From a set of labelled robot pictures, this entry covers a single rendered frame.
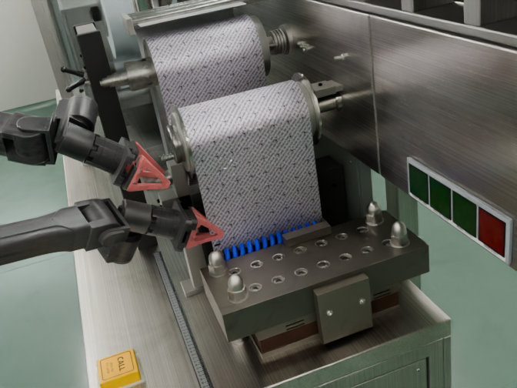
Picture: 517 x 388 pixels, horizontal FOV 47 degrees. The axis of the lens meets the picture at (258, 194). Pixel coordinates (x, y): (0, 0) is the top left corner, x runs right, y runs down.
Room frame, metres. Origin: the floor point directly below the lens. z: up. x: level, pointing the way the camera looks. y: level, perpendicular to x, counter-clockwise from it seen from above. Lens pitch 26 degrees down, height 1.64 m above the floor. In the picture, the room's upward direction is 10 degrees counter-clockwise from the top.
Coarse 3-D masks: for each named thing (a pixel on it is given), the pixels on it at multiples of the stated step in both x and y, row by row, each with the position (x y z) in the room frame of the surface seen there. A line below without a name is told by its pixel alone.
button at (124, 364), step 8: (128, 352) 0.88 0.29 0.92; (104, 360) 0.87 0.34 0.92; (112, 360) 0.87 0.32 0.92; (120, 360) 0.86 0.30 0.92; (128, 360) 0.86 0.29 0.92; (136, 360) 0.87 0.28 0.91; (104, 368) 0.85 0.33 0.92; (112, 368) 0.85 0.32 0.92; (120, 368) 0.84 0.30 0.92; (128, 368) 0.84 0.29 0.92; (136, 368) 0.84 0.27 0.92; (104, 376) 0.83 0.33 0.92; (112, 376) 0.82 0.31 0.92; (120, 376) 0.82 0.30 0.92; (128, 376) 0.82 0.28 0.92; (136, 376) 0.83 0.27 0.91; (104, 384) 0.81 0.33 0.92; (112, 384) 0.82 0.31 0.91; (120, 384) 0.82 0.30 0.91
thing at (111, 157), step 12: (96, 144) 0.98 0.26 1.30; (108, 144) 0.99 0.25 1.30; (120, 144) 1.01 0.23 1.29; (96, 156) 0.97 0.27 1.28; (108, 156) 0.98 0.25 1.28; (120, 156) 0.99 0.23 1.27; (132, 156) 0.97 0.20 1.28; (96, 168) 0.99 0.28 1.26; (108, 168) 0.98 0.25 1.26; (120, 168) 0.97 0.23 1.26; (120, 180) 0.96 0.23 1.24
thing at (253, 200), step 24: (240, 168) 1.03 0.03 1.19; (264, 168) 1.04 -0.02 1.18; (288, 168) 1.05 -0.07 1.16; (312, 168) 1.06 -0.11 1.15; (216, 192) 1.01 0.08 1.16; (240, 192) 1.03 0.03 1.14; (264, 192) 1.04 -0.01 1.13; (288, 192) 1.05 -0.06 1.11; (312, 192) 1.06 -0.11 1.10; (216, 216) 1.01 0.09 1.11; (240, 216) 1.02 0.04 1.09; (264, 216) 1.03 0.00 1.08; (288, 216) 1.05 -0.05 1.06; (312, 216) 1.06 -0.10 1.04; (216, 240) 1.01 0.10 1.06; (240, 240) 1.02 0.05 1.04
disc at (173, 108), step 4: (172, 104) 1.07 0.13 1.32; (172, 108) 1.08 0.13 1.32; (176, 108) 1.05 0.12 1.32; (172, 112) 1.09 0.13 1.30; (176, 112) 1.04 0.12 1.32; (176, 116) 1.05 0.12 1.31; (180, 116) 1.03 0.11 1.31; (180, 120) 1.02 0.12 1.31; (180, 124) 1.02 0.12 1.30; (184, 128) 1.01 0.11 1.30; (184, 132) 1.01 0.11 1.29; (184, 136) 1.01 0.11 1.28; (188, 140) 1.00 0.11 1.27; (188, 144) 1.00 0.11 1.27; (188, 148) 1.00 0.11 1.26; (188, 152) 1.00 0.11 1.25; (192, 156) 1.00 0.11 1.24; (192, 160) 1.00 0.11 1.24; (192, 164) 1.00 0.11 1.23; (192, 168) 1.00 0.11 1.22; (188, 172) 1.06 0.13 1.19; (192, 172) 1.01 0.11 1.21; (192, 176) 1.02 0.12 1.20
